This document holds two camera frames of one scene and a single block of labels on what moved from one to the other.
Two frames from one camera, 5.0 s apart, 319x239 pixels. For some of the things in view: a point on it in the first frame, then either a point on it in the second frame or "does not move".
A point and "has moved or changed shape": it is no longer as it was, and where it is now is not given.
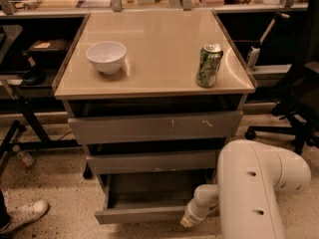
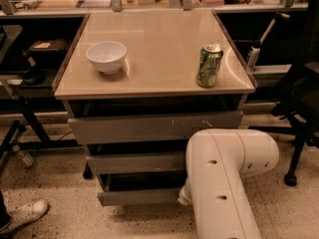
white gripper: x=193 y=210 → x=184 y=195
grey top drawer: x=164 y=127 does not move
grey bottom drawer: x=151 y=196 has moved or changed shape
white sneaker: x=24 y=214 does not move
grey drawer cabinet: x=154 y=96 does not move
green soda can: x=208 y=65 does not move
